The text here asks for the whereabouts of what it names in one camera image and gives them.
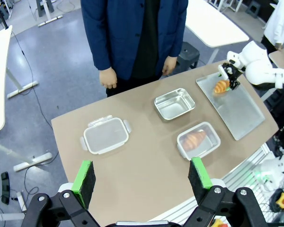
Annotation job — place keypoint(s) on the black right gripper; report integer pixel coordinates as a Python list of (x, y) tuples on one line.
[(233, 73)]

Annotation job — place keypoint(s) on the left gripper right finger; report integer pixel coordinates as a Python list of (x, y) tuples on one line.
[(204, 179)]

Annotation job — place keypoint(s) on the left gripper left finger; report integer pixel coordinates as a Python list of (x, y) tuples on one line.
[(84, 182)]

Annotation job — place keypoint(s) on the golden brown croissant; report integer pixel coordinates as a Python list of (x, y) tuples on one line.
[(220, 87), (193, 140)]

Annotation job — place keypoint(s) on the clear plastic lid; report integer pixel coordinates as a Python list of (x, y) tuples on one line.
[(213, 134), (105, 134)]

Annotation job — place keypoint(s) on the person's right forearm navy sleeve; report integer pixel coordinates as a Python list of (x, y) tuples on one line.
[(103, 54)]

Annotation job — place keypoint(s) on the person's left forearm navy sleeve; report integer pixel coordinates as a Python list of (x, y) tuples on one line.
[(177, 45)]

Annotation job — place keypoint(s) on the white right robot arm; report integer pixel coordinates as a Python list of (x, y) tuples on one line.
[(260, 68)]

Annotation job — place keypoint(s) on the steel rectangular container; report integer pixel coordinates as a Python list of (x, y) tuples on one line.
[(209, 148), (174, 104)]

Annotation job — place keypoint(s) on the person's left hand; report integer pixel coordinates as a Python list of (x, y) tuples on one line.
[(169, 66)]

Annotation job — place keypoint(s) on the person's right hand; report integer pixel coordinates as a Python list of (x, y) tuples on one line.
[(108, 78)]

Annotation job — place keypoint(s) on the perforated metal tray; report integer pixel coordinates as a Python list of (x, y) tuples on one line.
[(236, 113)]

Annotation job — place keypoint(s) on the yellow emergency stop button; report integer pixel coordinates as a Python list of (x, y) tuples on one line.
[(282, 200), (219, 223)]

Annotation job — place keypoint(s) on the black plastic stool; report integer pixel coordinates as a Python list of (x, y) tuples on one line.
[(188, 54)]

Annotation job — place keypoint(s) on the brown side table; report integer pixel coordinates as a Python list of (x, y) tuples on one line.
[(282, 58)]

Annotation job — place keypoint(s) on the white floor power strip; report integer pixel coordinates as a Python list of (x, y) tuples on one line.
[(21, 201)]

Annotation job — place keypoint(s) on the person in white coat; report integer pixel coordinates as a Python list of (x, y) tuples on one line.
[(278, 21)]

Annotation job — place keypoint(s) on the black floor power strip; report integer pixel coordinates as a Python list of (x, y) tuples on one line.
[(5, 188)]

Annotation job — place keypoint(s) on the person torso navy jacket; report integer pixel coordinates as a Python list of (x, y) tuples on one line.
[(132, 35)]

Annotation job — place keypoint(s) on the black tripod stand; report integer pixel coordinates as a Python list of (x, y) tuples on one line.
[(3, 16)]

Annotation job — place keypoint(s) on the aluminium frame rail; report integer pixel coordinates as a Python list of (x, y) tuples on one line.
[(241, 170)]

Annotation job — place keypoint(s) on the white table leg frame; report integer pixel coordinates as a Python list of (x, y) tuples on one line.
[(48, 14)]

